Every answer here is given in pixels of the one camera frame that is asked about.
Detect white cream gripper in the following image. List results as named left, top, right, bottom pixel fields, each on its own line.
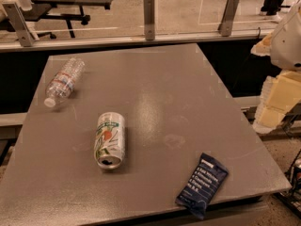
left=251, top=33, right=301, bottom=134

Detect silver green 7up can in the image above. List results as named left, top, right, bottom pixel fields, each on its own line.
left=94, top=112, right=125, bottom=170

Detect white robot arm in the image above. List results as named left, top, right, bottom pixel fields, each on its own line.
left=251, top=2, right=301, bottom=134

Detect dark blue snack bar wrapper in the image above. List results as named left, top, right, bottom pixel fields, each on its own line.
left=175, top=153, right=229, bottom=219

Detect clear plastic water bottle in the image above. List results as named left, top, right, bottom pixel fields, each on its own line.
left=44, top=57, right=86, bottom=107

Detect dark background desk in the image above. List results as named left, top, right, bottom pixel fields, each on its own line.
left=31, top=0, right=114, bottom=38

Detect right metal rail bracket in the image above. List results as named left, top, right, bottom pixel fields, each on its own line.
left=218, top=0, right=240, bottom=37

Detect metal rail bracket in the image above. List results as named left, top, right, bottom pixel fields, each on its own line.
left=218, top=0, right=240, bottom=37
left=3, top=3, right=34, bottom=47
left=143, top=0, right=155, bottom=40

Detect black wire rack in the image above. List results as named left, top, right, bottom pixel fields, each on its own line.
left=274, top=150, right=301, bottom=219

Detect middle metal rail bracket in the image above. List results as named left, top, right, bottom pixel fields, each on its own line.
left=143, top=0, right=155, bottom=40

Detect metal guard rail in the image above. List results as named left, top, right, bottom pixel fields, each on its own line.
left=0, top=27, right=273, bottom=53

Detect left metal rail bracket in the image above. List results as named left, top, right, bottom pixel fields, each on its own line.
left=3, top=3, right=34, bottom=47

